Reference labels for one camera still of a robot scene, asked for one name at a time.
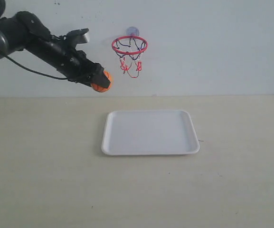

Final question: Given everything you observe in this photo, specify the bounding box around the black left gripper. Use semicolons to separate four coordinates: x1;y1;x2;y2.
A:
48;42;110;88

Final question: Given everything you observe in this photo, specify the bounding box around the small orange basketball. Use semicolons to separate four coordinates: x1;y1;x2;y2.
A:
91;70;113;93

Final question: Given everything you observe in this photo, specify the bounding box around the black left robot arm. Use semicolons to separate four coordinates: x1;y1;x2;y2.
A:
0;11;111;88

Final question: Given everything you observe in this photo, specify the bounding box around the red mini basketball hoop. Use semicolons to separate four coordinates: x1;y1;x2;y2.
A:
111;35;148;78

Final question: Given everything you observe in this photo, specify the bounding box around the clear suction cup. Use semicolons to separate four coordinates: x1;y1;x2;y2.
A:
126;27;140;37

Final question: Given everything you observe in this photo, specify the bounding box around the white rectangular tray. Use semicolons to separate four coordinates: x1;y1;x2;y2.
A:
101;110;200;156

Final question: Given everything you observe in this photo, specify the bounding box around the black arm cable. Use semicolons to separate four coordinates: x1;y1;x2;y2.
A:
3;55;68;81

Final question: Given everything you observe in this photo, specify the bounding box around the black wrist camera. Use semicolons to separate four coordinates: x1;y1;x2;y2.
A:
64;28;90;49

